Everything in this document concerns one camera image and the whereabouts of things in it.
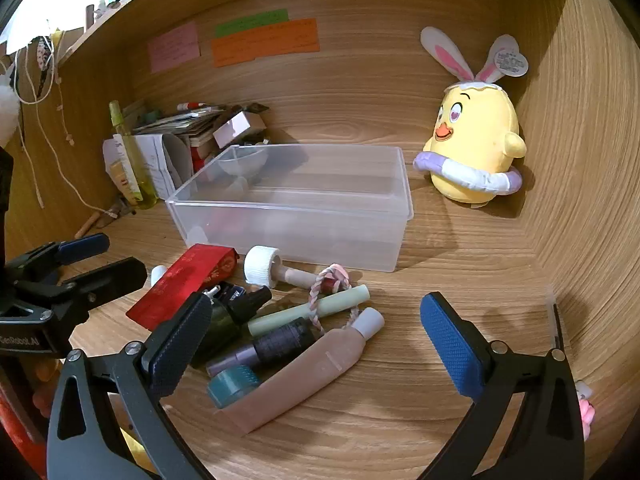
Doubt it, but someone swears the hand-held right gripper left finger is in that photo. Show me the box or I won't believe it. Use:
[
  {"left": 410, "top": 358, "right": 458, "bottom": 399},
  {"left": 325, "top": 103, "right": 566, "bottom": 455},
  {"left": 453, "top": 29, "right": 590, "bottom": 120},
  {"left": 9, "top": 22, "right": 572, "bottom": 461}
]
[{"left": 46, "top": 292, "right": 236, "bottom": 480}]

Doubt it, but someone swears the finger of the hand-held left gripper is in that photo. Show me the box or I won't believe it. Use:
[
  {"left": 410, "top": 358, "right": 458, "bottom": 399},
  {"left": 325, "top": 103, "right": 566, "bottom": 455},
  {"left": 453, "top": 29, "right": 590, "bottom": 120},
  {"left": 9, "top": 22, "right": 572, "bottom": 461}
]
[
  {"left": 5, "top": 232, "right": 111, "bottom": 286},
  {"left": 15, "top": 256, "right": 149, "bottom": 333}
]

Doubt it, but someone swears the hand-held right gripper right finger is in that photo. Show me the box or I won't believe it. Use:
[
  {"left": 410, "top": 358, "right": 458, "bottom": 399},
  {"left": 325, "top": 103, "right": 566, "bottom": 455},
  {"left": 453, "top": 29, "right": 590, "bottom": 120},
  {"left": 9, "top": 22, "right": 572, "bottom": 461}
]
[{"left": 419, "top": 291, "right": 586, "bottom": 480}]

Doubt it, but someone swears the dark green bottle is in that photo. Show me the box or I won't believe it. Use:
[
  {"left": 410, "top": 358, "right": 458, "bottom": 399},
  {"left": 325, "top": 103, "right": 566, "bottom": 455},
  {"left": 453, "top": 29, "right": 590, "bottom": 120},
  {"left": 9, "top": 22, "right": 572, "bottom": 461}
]
[{"left": 192, "top": 285, "right": 273, "bottom": 366}]

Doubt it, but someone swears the white ribbed cap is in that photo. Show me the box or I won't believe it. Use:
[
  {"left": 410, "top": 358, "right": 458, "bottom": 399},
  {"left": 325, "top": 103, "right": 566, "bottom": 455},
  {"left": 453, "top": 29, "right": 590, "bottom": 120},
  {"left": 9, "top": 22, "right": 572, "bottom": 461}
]
[{"left": 243, "top": 245, "right": 283, "bottom": 283}]

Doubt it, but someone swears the pale green tube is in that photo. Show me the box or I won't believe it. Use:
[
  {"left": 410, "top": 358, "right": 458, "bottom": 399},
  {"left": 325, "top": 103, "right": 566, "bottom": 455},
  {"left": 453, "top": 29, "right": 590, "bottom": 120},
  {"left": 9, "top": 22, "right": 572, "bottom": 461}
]
[{"left": 246, "top": 284, "right": 371, "bottom": 338}]

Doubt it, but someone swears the beige squeeze tube white cap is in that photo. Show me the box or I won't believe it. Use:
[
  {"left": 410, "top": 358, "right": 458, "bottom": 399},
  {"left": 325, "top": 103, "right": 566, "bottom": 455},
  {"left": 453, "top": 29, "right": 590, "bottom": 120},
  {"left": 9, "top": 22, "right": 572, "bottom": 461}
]
[{"left": 215, "top": 306, "right": 386, "bottom": 435}]

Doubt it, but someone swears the pink white braided cord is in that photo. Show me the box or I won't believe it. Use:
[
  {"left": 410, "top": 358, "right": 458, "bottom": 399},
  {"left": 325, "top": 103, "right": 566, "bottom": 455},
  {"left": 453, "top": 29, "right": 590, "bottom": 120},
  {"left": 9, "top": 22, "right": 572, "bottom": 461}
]
[{"left": 307, "top": 265, "right": 363, "bottom": 333}]

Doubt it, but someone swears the clear plastic box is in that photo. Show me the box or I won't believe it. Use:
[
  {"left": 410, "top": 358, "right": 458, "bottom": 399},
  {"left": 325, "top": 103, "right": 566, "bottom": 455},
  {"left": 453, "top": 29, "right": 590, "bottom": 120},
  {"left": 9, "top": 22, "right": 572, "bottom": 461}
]
[{"left": 165, "top": 144, "right": 415, "bottom": 273}]

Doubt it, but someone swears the person's left hand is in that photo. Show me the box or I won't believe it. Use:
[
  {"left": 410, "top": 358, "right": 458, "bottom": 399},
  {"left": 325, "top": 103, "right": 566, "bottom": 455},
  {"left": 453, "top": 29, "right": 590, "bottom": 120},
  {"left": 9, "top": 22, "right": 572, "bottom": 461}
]
[{"left": 30, "top": 360, "right": 63, "bottom": 418}]

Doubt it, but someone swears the beige cosmetic tube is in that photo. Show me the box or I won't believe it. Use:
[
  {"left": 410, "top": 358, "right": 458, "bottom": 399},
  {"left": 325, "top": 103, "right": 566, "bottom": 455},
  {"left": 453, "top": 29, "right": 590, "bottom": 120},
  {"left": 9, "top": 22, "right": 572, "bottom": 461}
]
[{"left": 111, "top": 157, "right": 132, "bottom": 206}]

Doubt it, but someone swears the yellow spray bottle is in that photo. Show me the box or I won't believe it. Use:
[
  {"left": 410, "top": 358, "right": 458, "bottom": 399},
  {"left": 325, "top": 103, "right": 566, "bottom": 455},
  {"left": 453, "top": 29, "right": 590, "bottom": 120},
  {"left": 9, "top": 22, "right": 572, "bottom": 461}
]
[{"left": 109, "top": 100, "right": 160, "bottom": 210}]

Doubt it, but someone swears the white paper carton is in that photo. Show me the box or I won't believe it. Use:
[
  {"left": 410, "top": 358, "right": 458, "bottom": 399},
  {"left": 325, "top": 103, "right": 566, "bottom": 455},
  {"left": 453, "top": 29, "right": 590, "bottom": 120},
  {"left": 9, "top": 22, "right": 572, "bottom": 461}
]
[{"left": 102, "top": 132, "right": 193, "bottom": 201}]

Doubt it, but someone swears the small red box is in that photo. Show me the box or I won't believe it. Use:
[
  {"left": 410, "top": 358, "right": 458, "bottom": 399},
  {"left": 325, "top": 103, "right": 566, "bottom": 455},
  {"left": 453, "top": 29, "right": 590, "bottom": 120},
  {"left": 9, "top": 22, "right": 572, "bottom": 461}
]
[{"left": 190, "top": 142, "right": 216, "bottom": 171}]

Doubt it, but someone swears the small pink white object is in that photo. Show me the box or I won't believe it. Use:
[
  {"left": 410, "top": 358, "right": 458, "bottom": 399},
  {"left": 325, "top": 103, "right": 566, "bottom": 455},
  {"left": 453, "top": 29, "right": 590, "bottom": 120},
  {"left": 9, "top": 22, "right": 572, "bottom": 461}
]
[{"left": 574, "top": 380, "right": 598, "bottom": 441}]

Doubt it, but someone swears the stack of booklets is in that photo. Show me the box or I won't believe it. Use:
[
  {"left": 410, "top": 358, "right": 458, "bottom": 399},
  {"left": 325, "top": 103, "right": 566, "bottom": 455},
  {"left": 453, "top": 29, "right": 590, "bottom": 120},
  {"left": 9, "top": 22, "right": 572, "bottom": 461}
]
[{"left": 122, "top": 102, "right": 241, "bottom": 148}]

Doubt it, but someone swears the white fluffy object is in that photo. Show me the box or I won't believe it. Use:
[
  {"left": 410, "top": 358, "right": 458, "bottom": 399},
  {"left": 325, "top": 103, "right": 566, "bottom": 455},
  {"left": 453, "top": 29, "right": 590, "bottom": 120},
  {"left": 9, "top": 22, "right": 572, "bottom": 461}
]
[{"left": 0, "top": 77, "right": 22, "bottom": 148}]

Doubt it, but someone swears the small white open box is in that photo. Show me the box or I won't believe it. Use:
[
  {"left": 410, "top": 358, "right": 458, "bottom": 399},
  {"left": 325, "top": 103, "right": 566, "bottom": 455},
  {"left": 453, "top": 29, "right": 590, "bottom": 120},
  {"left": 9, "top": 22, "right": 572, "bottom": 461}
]
[{"left": 212, "top": 110, "right": 268, "bottom": 150}]

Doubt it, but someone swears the pink paper note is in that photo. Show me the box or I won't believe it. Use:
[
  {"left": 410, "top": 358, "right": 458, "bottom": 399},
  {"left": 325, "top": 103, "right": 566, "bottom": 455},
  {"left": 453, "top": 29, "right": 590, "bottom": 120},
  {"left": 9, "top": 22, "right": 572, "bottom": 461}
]
[{"left": 148, "top": 21, "right": 202, "bottom": 74}]

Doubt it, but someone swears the yellow chick plush toy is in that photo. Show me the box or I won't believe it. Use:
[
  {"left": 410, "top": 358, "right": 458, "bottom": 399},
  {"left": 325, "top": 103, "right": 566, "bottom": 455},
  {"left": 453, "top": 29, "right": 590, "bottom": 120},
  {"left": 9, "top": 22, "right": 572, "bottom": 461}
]
[{"left": 413, "top": 25, "right": 531, "bottom": 208}]

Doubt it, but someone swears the orange paper note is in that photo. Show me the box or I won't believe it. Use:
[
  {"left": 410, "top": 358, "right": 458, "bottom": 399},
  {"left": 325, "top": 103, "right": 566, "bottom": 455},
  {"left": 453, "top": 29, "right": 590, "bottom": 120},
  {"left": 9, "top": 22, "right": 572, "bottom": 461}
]
[{"left": 210, "top": 17, "right": 321, "bottom": 68}]

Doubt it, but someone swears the green paper note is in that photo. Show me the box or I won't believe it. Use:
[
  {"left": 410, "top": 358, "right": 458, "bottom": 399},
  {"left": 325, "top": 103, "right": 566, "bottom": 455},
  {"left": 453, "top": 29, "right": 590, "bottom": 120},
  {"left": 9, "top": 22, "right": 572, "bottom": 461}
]
[{"left": 215, "top": 9, "right": 290, "bottom": 38}]

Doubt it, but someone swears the wooden handle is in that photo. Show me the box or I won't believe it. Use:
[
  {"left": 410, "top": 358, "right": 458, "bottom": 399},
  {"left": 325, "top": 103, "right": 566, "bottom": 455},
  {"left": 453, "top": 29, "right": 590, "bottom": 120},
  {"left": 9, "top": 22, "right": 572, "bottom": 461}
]
[{"left": 74, "top": 212, "right": 103, "bottom": 241}]

